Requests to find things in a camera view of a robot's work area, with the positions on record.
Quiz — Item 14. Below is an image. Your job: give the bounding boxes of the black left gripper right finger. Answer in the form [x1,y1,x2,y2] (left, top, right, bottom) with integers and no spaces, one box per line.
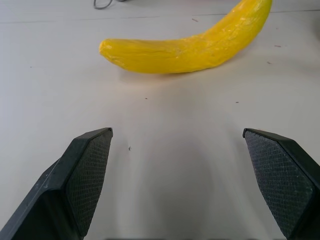
[242,127,320,240]

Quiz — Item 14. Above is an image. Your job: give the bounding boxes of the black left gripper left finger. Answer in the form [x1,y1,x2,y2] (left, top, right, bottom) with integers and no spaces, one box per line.
[0,127,114,240]

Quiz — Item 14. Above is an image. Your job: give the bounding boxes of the grey cable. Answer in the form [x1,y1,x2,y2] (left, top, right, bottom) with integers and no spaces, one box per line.
[93,0,129,11]

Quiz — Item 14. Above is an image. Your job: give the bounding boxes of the yellow banana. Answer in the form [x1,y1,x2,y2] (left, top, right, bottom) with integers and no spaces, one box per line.
[98,0,274,75]

